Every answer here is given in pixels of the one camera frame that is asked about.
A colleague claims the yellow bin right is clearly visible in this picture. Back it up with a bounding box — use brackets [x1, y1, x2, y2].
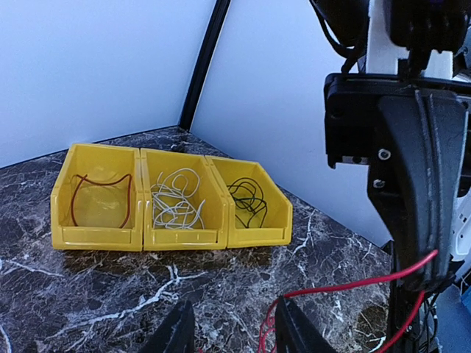
[206, 156, 293, 249]

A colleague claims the right black frame post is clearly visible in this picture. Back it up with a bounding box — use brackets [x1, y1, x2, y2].
[179, 0, 231, 131]

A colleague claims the white cable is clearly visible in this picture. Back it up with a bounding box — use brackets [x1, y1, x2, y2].
[149, 167, 207, 232]

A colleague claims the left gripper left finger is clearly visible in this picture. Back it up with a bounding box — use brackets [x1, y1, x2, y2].
[141, 301, 195, 353]

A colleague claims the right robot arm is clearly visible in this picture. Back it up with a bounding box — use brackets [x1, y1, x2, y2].
[324, 74, 470, 352]

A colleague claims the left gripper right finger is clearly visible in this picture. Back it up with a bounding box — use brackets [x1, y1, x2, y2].
[275, 296, 336, 353]

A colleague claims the yellow bin middle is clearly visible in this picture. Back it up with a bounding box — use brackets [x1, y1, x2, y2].
[141, 149, 228, 251]

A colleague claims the yellow bin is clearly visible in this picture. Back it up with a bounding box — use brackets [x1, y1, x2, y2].
[141, 149, 228, 251]
[206, 156, 293, 249]
[50, 143, 145, 252]

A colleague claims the red cable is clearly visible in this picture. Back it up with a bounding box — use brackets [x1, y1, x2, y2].
[257, 249, 439, 353]
[71, 173, 133, 228]

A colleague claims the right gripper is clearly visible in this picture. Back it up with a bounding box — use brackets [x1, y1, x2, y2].
[324, 74, 470, 285]

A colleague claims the black cable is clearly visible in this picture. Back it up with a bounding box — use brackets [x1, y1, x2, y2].
[226, 176, 269, 229]

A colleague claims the yellow bin left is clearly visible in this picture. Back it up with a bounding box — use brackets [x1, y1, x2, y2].
[50, 143, 145, 252]

